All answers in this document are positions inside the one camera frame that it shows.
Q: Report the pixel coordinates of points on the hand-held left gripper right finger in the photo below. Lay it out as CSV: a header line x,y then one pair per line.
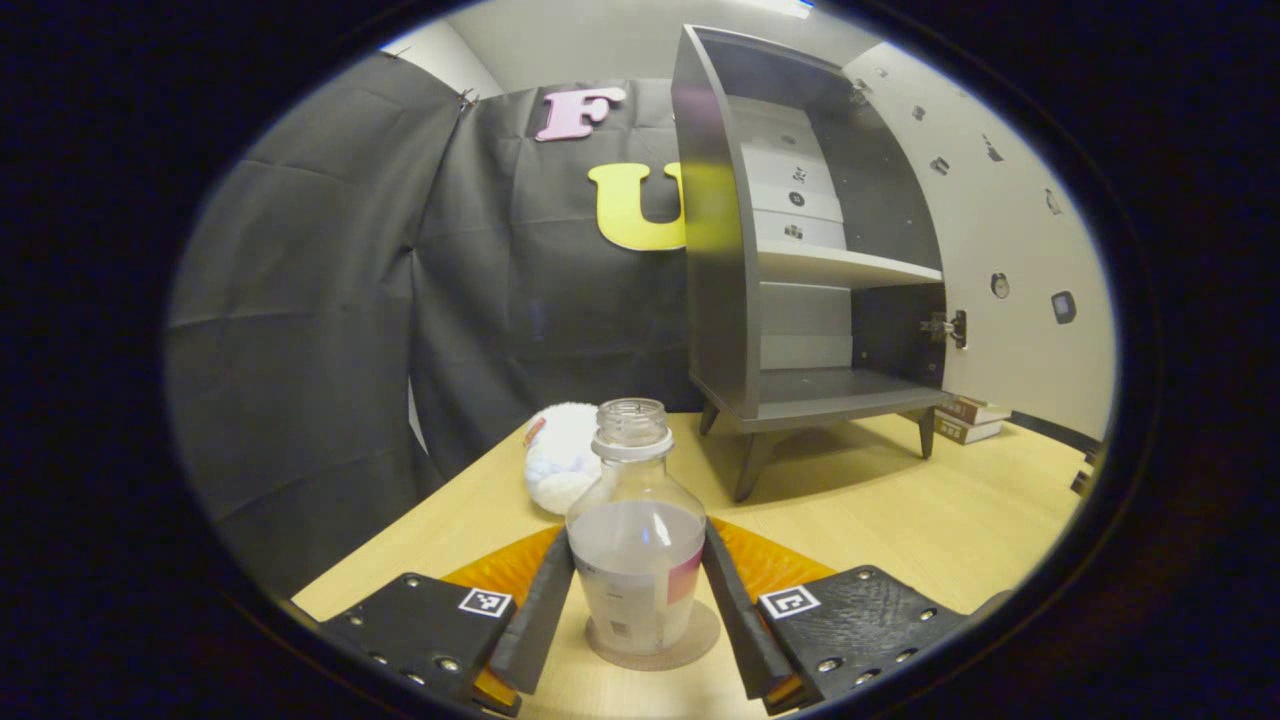
x,y
735,620

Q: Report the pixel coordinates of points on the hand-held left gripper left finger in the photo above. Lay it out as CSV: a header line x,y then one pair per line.
x,y
540,620

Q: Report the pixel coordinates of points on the clear plastic bottle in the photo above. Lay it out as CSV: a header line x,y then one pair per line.
x,y
635,560

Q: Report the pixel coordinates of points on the dark grey cabinet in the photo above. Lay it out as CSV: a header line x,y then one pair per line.
x,y
715,250

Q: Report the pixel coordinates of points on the grey cabinet door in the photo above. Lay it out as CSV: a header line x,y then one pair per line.
x,y
1000,230

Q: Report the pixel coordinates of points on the metal cabinet door hinge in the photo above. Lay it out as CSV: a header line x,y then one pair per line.
x,y
860,92
945,328

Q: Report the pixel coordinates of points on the light grey cabinet shelf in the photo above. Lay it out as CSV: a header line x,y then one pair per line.
x,y
840,265

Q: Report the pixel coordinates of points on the white plush toy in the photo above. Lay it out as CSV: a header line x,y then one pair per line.
x,y
555,460

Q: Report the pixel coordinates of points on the black backdrop cloth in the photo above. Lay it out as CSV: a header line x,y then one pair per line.
x,y
300,350

